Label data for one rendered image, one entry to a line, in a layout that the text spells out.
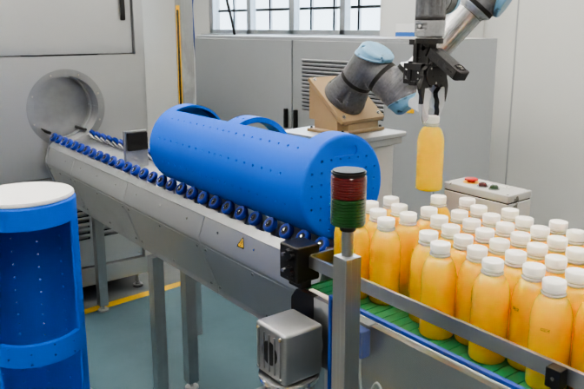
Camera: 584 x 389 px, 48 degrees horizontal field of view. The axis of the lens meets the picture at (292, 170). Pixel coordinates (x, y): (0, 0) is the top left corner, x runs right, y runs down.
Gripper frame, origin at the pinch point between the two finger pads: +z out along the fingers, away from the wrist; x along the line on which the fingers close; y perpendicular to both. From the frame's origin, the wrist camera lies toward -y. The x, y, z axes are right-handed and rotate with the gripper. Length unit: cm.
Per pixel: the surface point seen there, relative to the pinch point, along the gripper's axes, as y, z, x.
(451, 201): -1.6, 22.7, -7.6
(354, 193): -29, 5, 54
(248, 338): 140, 128, -35
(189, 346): 114, 107, 11
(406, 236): -14.3, 23.1, 23.4
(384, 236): -14.0, 21.9, 30.0
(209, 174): 61, 22, 30
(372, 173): 14.7, 16.1, 6.1
